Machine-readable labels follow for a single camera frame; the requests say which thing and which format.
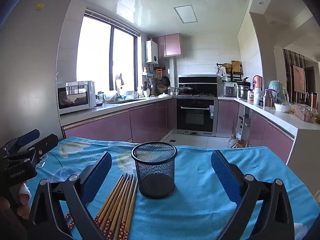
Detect kitchen window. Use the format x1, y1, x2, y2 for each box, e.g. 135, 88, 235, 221
76, 9, 141, 93

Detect clear plastic bottle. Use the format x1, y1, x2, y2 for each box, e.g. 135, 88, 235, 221
227, 134, 238, 149

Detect purple lidded jar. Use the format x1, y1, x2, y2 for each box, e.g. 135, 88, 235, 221
264, 89, 275, 108

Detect black mesh utensil holder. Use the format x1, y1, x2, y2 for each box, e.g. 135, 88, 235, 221
131, 142, 178, 199

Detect mint green container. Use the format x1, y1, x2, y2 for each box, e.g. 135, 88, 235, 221
269, 80, 287, 103

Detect framed pink wall picture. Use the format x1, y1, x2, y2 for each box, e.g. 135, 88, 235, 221
292, 65, 306, 93

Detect blue floral tablecloth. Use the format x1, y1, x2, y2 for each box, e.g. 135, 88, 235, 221
26, 136, 310, 240

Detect white bowl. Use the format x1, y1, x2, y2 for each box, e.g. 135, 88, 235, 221
274, 102, 293, 113

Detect pink base cabinets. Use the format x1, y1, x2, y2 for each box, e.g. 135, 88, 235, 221
62, 96, 177, 144
216, 97, 295, 165

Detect ceiling light panel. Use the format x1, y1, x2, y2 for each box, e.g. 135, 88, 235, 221
174, 5, 198, 24

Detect kitchen faucet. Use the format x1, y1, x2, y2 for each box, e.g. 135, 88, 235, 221
114, 73, 125, 91

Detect black built-in oven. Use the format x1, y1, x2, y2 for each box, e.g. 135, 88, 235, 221
176, 98, 215, 133

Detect grey refrigerator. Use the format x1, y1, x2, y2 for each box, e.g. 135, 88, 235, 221
0, 0, 77, 140

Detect steel rice cooker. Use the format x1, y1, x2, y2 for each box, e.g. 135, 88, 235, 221
222, 81, 238, 97

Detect wooden cutting board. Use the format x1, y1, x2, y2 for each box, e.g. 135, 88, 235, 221
231, 60, 242, 74

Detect person's left hand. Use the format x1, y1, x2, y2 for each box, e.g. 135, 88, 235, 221
0, 182, 32, 220

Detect striped wooden wall panel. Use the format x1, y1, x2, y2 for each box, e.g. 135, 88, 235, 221
283, 49, 307, 105

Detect pink wall cabinet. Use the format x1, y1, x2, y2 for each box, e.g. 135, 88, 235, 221
152, 33, 182, 58

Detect white gas water heater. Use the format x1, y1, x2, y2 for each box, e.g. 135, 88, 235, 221
146, 40, 159, 63

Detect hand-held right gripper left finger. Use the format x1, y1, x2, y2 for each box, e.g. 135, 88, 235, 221
19, 151, 112, 240

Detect black wok with lid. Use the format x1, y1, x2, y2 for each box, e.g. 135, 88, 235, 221
177, 85, 194, 95

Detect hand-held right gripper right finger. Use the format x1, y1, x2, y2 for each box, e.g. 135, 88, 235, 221
211, 150, 295, 240

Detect black range hood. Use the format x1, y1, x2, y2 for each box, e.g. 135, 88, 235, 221
178, 74, 217, 96

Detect clear plastic snack container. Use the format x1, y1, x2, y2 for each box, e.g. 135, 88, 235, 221
294, 104, 317, 123

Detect white microwave oven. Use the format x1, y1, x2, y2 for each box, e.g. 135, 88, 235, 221
56, 81, 96, 111

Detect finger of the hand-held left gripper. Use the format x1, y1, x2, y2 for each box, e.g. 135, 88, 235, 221
2, 129, 40, 155
4, 134, 59, 165

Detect black wall rack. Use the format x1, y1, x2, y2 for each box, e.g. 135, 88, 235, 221
216, 60, 244, 81

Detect bundle of wooden chopsticks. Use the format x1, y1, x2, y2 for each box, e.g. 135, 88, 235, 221
64, 172, 139, 240

